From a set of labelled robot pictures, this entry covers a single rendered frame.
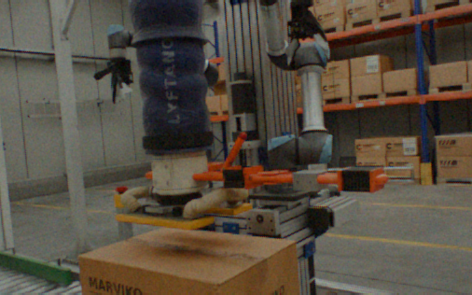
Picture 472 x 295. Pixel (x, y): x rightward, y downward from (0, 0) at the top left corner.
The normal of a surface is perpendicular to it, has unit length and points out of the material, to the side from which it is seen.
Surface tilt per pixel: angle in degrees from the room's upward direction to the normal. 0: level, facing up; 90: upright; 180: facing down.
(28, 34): 90
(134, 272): 90
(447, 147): 89
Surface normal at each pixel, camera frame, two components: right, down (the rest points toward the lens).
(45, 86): 0.79, -0.04
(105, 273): -0.59, 0.09
